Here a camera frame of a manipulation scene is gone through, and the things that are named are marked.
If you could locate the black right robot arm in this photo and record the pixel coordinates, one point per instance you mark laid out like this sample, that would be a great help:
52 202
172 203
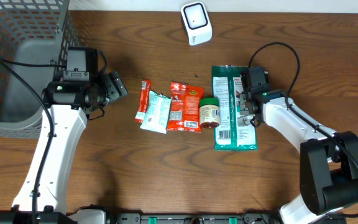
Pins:
328 159

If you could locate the black mounting rail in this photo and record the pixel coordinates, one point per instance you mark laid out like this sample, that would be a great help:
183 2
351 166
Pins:
197 218

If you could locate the green lid jar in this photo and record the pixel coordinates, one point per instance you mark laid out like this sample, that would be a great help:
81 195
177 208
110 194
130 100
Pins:
209 112

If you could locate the green white 3M package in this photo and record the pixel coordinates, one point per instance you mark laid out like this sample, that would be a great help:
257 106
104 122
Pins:
235 132

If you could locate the red packet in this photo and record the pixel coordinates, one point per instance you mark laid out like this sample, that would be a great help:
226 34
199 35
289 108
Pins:
143 100

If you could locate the red snack bag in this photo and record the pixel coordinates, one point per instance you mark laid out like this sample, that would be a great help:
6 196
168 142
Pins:
184 112

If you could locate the white small packet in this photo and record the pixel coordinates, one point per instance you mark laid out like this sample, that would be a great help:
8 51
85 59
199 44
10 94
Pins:
157 114

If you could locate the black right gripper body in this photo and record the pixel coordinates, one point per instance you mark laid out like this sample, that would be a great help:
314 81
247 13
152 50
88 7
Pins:
247 99

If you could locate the white barcode scanner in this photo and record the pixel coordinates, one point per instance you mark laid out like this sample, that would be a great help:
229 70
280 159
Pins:
196 23

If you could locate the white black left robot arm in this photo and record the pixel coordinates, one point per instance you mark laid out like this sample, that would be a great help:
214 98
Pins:
67 103

